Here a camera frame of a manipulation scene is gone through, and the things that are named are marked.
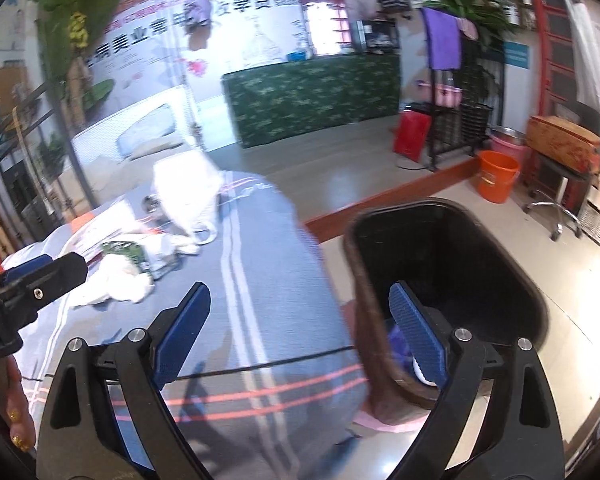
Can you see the red ladder shelf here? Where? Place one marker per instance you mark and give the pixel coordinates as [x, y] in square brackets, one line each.
[545, 35]

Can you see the black box appliance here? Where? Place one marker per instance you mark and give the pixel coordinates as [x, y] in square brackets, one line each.
[377, 35]

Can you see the wooden box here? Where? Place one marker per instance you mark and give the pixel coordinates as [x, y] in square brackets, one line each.
[560, 142]

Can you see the black trash bin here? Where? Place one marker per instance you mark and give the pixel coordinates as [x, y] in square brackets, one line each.
[460, 240]

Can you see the hanging purple ornament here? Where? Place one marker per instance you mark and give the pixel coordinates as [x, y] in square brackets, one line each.
[197, 5]

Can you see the orange bucket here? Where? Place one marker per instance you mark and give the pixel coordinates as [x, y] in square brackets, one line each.
[497, 180]

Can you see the red bag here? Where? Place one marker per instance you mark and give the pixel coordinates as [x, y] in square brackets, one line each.
[410, 135]

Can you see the grey pillow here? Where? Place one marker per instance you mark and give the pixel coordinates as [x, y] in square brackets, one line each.
[145, 130]

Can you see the chrome base stool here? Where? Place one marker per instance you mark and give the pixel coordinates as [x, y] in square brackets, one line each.
[555, 210]

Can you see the white massage bed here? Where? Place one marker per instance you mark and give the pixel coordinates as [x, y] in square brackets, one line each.
[105, 130]

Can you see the black metal railing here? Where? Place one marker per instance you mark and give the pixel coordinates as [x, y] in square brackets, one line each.
[45, 160]

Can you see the white crumpled plastic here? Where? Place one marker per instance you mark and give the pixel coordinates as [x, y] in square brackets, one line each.
[175, 245]

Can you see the pink basket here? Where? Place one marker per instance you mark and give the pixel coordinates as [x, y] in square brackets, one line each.
[447, 95]

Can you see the black metal rack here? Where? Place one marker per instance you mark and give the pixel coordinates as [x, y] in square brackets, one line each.
[460, 125]

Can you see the blue wall sign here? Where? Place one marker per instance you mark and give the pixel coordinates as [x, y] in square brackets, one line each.
[516, 55]

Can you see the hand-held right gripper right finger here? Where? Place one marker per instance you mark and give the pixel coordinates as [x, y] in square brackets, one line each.
[420, 330]

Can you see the red phone booth shelf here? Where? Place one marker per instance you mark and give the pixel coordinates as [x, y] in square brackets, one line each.
[325, 10]

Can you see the person's left hand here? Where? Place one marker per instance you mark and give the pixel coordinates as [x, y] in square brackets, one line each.
[20, 395]

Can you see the clear plastic packaging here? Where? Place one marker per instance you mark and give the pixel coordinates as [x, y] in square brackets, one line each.
[152, 205]

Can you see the purple towel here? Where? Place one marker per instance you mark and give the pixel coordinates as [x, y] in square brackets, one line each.
[440, 40]

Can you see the clear plastic wrapper red print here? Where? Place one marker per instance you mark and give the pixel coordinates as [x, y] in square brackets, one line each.
[100, 232]

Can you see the green patterned counter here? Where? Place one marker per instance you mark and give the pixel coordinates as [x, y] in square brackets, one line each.
[310, 95]

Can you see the green printed packet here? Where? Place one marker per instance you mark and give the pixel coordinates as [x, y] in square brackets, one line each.
[125, 251]

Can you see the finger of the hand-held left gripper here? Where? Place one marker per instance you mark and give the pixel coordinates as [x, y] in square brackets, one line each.
[27, 266]
[55, 272]

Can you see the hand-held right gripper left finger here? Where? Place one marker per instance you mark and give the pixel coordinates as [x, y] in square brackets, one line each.
[180, 330]

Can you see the grey striped blanket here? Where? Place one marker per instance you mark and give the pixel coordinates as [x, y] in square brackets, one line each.
[270, 285]

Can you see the white tissue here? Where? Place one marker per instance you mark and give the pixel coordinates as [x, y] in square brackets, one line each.
[115, 275]

